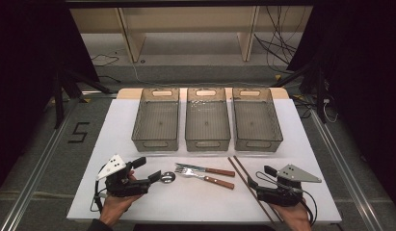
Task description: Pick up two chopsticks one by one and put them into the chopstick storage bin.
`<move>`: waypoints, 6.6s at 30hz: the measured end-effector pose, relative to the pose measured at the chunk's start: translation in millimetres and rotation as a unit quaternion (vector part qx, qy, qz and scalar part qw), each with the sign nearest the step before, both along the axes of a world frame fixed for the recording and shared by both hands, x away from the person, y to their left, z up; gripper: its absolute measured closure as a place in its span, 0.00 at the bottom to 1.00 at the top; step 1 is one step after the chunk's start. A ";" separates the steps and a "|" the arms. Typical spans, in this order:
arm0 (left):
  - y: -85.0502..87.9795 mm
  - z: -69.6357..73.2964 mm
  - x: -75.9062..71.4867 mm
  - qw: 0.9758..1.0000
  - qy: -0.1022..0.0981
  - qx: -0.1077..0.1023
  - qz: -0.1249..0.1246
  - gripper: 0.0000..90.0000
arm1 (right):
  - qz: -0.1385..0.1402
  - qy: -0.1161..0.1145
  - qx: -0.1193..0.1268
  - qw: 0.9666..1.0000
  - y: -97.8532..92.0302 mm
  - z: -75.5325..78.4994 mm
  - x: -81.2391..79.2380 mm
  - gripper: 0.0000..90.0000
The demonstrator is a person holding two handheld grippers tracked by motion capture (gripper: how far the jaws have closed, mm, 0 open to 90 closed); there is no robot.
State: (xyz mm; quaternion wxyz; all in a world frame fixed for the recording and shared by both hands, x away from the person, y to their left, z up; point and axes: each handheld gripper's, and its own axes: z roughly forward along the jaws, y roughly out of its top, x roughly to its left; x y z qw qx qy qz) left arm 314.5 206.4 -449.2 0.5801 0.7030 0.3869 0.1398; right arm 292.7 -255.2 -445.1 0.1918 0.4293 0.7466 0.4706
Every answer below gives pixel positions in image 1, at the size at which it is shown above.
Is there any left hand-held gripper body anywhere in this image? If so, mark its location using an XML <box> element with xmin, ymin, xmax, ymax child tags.
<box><xmin>95</xmin><ymin>154</ymin><xmax>151</xmax><ymax>198</ymax></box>

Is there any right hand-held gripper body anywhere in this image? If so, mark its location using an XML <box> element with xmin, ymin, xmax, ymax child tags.
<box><xmin>255</xmin><ymin>164</ymin><xmax>323</xmax><ymax>207</ymax></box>

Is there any silver metal spoon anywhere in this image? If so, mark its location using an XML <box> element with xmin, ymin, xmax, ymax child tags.
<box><xmin>159</xmin><ymin>171</ymin><xmax>176</xmax><ymax>185</ymax></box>

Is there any brown wooden chopstick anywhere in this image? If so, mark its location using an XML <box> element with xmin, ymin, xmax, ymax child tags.
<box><xmin>226</xmin><ymin>156</ymin><xmax>278</xmax><ymax>229</ymax></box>
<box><xmin>232</xmin><ymin>155</ymin><xmax>285</xmax><ymax>223</ymax></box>

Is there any wooden handled metal fork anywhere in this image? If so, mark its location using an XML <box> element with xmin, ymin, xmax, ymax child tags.
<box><xmin>173</xmin><ymin>167</ymin><xmax>236</xmax><ymax>191</ymax></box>

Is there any wooden handled table knife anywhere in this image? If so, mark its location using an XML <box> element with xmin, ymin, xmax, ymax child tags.
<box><xmin>174</xmin><ymin>162</ymin><xmax>236</xmax><ymax>178</ymax></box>

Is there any smoky transparent plastic bin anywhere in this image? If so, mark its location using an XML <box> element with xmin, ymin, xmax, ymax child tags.
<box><xmin>184</xmin><ymin>87</ymin><xmax>232</xmax><ymax>153</ymax></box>
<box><xmin>131</xmin><ymin>87</ymin><xmax>181</xmax><ymax>153</ymax></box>
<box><xmin>231</xmin><ymin>87</ymin><xmax>284</xmax><ymax>153</ymax></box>

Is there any person's left hand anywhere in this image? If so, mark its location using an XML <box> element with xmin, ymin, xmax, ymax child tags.
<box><xmin>98</xmin><ymin>192</ymin><xmax>145</xmax><ymax>227</ymax></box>

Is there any person's right hand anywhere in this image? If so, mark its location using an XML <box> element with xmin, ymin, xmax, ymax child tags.
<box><xmin>271</xmin><ymin>198</ymin><xmax>312</xmax><ymax>231</ymax></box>

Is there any white table cover sheet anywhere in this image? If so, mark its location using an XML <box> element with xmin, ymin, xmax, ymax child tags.
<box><xmin>66</xmin><ymin>97</ymin><xmax>343</xmax><ymax>224</ymax></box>

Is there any black metal stand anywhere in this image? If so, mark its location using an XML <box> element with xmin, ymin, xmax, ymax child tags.
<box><xmin>271</xmin><ymin>57</ymin><xmax>329</xmax><ymax>124</ymax></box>
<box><xmin>52</xmin><ymin>65</ymin><xmax>115</xmax><ymax>129</ymax></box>

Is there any dark curtain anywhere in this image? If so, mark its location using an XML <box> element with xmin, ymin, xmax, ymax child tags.
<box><xmin>0</xmin><ymin>0</ymin><xmax>100</xmax><ymax>196</ymax></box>
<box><xmin>286</xmin><ymin>0</ymin><xmax>396</xmax><ymax>206</ymax></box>

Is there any light wooden shelf unit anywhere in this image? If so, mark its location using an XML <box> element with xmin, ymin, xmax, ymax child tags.
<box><xmin>69</xmin><ymin>6</ymin><xmax>314</xmax><ymax>64</ymax></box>

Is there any aluminium floor rail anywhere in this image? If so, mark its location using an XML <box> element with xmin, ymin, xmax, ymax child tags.
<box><xmin>309</xmin><ymin>107</ymin><xmax>385</xmax><ymax>231</ymax></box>
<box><xmin>0</xmin><ymin>95</ymin><xmax>81</xmax><ymax>231</ymax></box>

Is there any white cable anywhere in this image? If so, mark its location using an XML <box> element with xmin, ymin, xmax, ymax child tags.
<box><xmin>322</xmin><ymin>97</ymin><xmax>339</xmax><ymax>123</ymax></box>

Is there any thin black floor cable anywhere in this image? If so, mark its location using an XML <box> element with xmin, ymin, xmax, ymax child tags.
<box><xmin>90</xmin><ymin>53</ymin><xmax>120</xmax><ymax>67</ymax></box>

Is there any black cable bundle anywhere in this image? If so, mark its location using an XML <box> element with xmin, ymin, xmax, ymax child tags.
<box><xmin>253</xmin><ymin>6</ymin><xmax>304</xmax><ymax>74</ymax></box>

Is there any black metal frame bar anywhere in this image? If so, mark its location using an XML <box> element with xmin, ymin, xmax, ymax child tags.
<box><xmin>64</xmin><ymin>0</ymin><xmax>315</xmax><ymax>9</ymax></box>

